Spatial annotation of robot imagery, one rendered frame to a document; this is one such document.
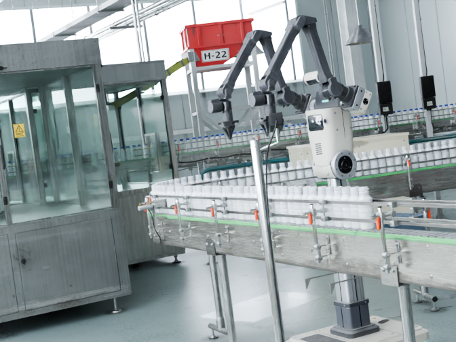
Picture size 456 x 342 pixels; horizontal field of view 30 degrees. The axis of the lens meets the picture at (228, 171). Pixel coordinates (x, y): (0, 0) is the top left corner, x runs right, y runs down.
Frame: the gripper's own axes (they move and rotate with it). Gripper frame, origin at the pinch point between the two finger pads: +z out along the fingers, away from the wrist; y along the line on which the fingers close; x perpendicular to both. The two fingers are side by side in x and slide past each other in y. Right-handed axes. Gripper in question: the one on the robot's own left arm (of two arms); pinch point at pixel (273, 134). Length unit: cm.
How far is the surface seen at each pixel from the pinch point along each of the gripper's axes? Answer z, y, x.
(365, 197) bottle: 28, -15, -90
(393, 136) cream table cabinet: 17, 316, 309
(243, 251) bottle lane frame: 55, -19, 9
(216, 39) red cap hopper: -125, 288, 608
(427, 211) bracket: 35, -2, -111
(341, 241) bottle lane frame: 46, -18, -77
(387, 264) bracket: 51, -24, -112
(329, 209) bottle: 33, -15, -66
